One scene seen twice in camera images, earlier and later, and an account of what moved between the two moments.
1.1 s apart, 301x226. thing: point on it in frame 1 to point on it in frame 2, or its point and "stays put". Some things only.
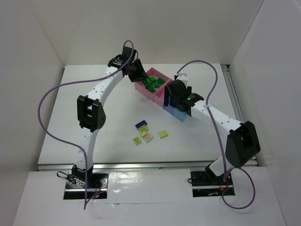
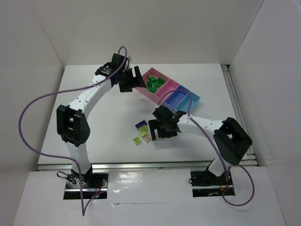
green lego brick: x=160 y=81 stays put
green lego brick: x=152 y=78 stays put
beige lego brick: x=147 y=137 stays put
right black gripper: x=168 y=96 to x=161 y=128
